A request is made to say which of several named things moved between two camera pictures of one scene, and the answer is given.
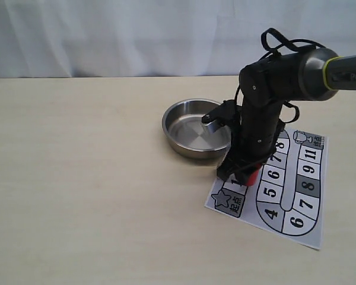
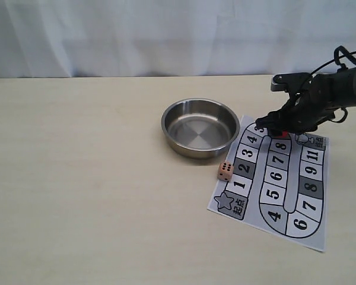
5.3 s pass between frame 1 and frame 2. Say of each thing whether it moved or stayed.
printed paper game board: stayed
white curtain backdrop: stayed
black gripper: moved
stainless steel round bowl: stayed
